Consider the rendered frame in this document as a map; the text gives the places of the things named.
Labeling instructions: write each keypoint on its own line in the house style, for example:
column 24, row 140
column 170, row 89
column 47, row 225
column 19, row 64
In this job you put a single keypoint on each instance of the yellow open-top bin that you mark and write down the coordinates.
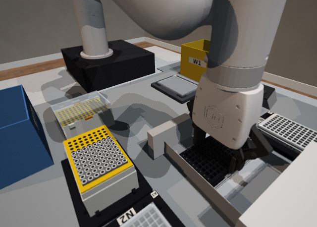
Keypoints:
column 192, row 59

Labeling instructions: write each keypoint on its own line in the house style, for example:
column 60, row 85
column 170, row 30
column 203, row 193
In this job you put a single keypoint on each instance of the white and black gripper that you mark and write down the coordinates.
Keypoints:
column 229, row 115

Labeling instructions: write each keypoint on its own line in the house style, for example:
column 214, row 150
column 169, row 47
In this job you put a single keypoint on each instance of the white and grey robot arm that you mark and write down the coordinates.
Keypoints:
column 242, row 32

